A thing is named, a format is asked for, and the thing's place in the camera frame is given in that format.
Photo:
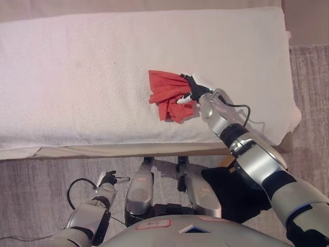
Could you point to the silver robot leg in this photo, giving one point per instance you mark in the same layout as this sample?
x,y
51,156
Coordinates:
x,y
203,195
138,190

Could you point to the grey robot torso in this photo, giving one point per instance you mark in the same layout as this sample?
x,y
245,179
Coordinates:
x,y
192,234

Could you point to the cream bed sheet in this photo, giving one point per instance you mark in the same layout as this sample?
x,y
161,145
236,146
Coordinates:
x,y
128,148

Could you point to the orange cloth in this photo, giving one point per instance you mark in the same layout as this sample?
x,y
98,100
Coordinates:
x,y
169,95

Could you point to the black garment on floor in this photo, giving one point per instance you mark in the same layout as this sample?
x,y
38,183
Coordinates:
x,y
231,193

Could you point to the silver left robot leg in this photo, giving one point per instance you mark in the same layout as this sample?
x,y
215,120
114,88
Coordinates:
x,y
138,190

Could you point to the white terry towel blanket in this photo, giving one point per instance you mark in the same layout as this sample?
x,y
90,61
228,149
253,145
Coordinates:
x,y
102,77

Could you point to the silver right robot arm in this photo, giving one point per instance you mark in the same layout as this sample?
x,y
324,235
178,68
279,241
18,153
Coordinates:
x,y
257,159

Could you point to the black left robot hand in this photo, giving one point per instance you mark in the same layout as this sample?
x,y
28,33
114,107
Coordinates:
x,y
109,177

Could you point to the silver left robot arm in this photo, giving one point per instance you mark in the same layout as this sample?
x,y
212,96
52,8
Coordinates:
x,y
90,213

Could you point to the silver right robot leg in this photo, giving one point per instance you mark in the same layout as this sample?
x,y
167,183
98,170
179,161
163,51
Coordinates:
x,y
203,195

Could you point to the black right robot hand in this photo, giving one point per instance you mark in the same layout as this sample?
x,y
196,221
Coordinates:
x,y
196,88

